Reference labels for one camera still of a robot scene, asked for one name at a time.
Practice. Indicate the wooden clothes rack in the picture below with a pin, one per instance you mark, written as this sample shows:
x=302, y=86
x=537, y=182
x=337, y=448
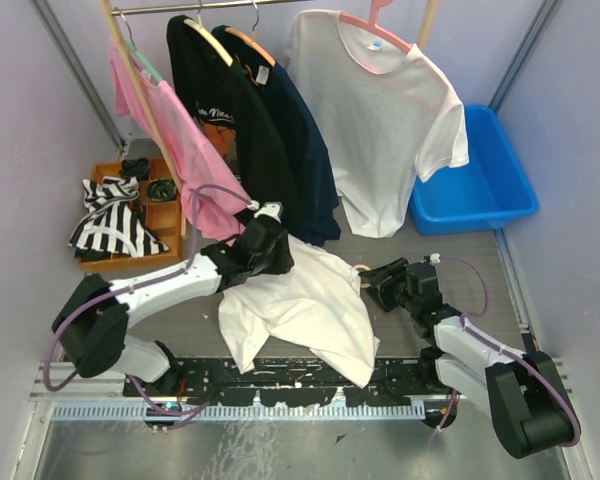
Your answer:
x=136, y=78

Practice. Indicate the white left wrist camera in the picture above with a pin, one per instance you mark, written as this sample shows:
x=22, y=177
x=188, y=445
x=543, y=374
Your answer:
x=272, y=210

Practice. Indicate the green hanger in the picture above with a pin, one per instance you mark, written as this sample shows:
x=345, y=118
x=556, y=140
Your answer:
x=147, y=68

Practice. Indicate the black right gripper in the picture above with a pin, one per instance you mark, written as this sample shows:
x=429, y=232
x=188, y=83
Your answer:
x=382, y=296

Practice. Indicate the pink t-shirt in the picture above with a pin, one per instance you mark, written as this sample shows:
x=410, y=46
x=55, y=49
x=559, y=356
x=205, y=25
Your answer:
x=210, y=191

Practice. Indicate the perforated metal cable tray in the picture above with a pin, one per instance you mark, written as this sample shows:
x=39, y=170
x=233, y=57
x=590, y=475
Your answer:
x=140, y=410

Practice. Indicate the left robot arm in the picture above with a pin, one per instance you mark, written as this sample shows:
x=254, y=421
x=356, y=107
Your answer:
x=93, y=326

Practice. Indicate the green black belt roll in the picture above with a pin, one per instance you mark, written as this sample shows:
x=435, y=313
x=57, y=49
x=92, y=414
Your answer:
x=161, y=190

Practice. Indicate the white hanging t-shirt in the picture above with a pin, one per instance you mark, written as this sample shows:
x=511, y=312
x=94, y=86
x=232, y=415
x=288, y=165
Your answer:
x=388, y=117

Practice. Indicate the wooden hanger under black shirt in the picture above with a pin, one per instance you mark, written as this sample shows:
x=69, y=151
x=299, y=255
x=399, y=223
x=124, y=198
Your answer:
x=198, y=27

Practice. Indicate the wooden hanger under navy shirt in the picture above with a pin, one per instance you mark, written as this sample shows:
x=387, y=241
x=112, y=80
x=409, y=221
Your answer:
x=250, y=39

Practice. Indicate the pink plastic hanger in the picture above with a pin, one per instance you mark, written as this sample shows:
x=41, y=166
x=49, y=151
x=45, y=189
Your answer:
x=371, y=25

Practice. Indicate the white t-shirt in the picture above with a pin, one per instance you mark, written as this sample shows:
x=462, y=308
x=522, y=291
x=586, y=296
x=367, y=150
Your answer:
x=388, y=117
x=316, y=305

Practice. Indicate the black printed t-shirt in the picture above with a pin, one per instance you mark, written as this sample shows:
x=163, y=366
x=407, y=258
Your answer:
x=234, y=117

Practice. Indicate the cream wooden hanger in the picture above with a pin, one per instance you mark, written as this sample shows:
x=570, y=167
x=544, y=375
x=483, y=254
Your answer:
x=364, y=274

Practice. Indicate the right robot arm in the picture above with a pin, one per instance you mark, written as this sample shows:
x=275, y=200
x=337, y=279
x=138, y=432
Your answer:
x=521, y=392

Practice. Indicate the black white striped cloth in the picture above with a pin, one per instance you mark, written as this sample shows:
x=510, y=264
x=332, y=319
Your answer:
x=111, y=225

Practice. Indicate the navy blue t-shirt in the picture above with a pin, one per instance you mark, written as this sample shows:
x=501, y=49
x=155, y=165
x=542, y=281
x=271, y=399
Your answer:
x=304, y=145

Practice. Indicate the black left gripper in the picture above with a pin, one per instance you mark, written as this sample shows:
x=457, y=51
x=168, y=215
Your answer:
x=286, y=259

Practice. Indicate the blue plastic bin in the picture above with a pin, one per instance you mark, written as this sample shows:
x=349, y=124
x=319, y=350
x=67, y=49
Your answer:
x=489, y=193

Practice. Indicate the orange wooden organizer tray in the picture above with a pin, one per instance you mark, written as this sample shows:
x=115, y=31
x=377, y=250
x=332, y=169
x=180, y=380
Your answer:
x=162, y=217

